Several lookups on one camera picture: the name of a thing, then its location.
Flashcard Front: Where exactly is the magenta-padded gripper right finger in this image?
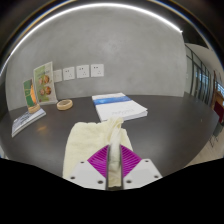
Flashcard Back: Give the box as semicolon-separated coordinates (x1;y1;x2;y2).
119;144;164;190

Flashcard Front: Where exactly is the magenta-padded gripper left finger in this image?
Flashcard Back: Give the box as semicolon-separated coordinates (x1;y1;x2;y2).
63;144;111;191

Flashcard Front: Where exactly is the cream towel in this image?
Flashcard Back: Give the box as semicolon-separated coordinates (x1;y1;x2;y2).
62;116;134;188

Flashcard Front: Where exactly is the round wooden coaster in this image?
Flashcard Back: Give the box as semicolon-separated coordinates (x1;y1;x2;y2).
56;99;74;111

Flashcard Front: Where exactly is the grey magazine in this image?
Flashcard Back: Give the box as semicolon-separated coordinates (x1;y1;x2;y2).
11;107;47;138

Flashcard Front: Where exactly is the orange sign on wooden base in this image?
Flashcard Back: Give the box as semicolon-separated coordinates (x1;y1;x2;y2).
22;77;42;114

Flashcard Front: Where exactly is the green menu stand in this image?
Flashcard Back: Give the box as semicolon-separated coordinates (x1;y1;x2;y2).
33;61;59;106

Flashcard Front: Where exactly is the black-framed glass partition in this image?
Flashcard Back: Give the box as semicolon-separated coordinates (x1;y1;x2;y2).
184;43;224;108

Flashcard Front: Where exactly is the white ceiling light strip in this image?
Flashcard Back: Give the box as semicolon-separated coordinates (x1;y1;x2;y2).
0;2;184;73

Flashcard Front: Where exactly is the white wall socket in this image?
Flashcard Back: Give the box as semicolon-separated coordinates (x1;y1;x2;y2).
53;69;64;83
75;64;91;79
62;66;76;81
90;63;105;78

